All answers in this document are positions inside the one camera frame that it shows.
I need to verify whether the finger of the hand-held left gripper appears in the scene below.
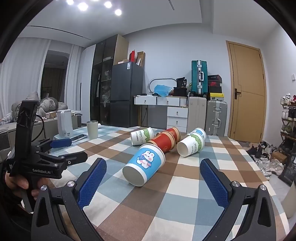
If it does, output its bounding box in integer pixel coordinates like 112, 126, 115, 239
35, 150, 88, 171
31, 138, 73, 154

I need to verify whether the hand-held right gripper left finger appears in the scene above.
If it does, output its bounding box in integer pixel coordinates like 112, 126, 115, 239
31, 158, 108, 241

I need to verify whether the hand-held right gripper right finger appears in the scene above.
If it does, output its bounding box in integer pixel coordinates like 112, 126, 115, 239
199, 159, 275, 241

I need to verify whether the blue rabbit paper cup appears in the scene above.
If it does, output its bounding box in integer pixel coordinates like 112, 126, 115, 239
122, 143, 166, 187

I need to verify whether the white cup with green print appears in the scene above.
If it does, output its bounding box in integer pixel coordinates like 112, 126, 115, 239
177, 134, 205, 157
130, 127, 154, 146

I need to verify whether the blue and white paper cup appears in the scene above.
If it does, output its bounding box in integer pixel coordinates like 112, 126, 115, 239
186, 127, 207, 141

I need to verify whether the red paper cup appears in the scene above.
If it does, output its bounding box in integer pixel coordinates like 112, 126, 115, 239
156, 126, 181, 143
148, 133, 176, 154

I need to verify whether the person's left hand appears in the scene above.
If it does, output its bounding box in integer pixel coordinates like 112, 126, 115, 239
4, 171, 40, 200

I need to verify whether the smartphone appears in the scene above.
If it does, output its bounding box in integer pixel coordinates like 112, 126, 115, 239
70, 134, 88, 142

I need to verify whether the white electric kettle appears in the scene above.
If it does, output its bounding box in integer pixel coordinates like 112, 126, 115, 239
57, 109, 74, 138

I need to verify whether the checked tablecloth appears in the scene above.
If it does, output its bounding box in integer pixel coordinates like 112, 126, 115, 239
50, 125, 289, 241

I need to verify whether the pale green tumbler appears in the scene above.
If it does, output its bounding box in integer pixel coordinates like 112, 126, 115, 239
86, 121, 99, 140

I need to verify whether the sofa with clothes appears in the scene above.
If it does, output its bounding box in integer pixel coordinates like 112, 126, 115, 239
0, 91, 82, 160

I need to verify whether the pile of shoes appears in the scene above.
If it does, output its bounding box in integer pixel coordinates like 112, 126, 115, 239
246, 141, 285, 181

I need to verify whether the silver suitcase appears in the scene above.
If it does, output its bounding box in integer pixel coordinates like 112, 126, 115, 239
206, 100, 228, 137

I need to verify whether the beige suitcase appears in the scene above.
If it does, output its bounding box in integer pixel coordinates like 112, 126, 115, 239
187, 96, 207, 133

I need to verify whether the white curtain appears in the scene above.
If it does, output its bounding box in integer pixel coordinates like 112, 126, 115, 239
0, 38, 84, 117

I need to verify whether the black printed sack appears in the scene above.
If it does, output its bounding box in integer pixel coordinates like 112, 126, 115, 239
278, 154, 296, 186

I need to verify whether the beige container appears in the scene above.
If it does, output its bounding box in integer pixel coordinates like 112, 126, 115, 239
280, 183, 296, 219

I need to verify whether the tall glass-door cabinet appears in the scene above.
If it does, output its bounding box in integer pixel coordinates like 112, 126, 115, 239
90, 35, 129, 127

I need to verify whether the white desk with drawers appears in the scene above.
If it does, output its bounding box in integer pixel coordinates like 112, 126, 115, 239
134, 95, 189, 133

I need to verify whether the dark grey fridge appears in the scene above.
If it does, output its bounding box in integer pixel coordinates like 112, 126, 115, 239
110, 61, 144, 128

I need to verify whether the shoe rack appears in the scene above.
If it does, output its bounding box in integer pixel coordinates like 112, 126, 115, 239
279, 93, 296, 163

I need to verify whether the wooden door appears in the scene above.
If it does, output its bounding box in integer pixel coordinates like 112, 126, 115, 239
226, 40, 265, 143

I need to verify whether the stack of shoe boxes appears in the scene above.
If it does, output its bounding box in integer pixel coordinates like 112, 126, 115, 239
207, 75, 225, 100

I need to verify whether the black bag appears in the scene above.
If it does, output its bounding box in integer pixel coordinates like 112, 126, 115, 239
173, 77, 188, 96

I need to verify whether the teal suitcase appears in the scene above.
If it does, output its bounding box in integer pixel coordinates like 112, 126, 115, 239
191, 60, 208, 97

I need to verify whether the blue plastic bag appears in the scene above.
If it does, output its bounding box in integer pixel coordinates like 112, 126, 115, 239
154, 85, 173, 97

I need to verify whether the open cardboard box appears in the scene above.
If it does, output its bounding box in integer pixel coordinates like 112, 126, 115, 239
137, 51, 146, 67

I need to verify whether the black cable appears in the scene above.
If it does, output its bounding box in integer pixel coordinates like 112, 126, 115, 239
34, 115, 45, 141

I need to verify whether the metal loop frame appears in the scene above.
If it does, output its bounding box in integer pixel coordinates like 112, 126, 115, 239
148, 78, 176, 95

